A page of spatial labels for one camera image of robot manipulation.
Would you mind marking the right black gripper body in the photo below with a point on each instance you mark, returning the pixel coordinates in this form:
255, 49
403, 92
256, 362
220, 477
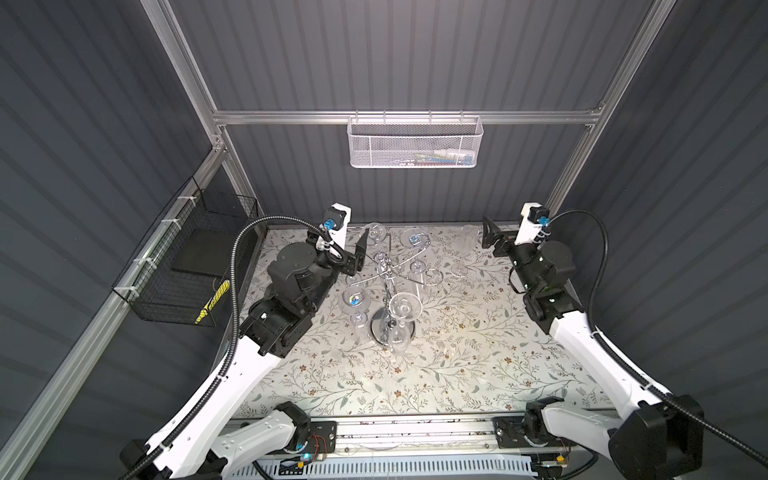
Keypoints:
519, 256

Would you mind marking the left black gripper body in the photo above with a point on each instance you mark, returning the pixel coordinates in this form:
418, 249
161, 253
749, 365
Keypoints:
347, 264

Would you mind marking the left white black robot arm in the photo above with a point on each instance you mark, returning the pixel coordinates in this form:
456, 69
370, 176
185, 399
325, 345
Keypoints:
193, 444

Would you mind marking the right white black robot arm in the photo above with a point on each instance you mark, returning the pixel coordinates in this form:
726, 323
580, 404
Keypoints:
652, 434

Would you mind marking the items in white basket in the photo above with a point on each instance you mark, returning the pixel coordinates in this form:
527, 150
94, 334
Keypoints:
455, 157

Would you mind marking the floral table mat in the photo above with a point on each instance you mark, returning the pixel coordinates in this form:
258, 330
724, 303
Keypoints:
474, 350

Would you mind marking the yellow black striped tool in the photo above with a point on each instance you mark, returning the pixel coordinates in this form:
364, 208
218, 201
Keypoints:
207, 309

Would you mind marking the black pad in basket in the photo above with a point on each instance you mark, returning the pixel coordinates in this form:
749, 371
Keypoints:
205, 253

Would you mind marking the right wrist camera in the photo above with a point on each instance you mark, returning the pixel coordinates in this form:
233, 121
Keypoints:
534, 226

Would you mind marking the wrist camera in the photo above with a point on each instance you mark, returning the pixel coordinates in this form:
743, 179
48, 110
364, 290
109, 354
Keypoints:
534, 226
335, 224

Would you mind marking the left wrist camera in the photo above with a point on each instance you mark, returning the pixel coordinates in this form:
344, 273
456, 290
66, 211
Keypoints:
335, 224

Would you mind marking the white wire mesh basket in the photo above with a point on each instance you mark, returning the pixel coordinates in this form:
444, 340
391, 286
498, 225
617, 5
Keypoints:
377, 142

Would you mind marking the black wire basket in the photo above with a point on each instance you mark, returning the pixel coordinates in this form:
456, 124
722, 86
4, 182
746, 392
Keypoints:
181, 275

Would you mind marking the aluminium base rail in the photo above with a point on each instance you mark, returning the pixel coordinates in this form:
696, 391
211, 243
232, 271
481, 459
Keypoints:
452, 446

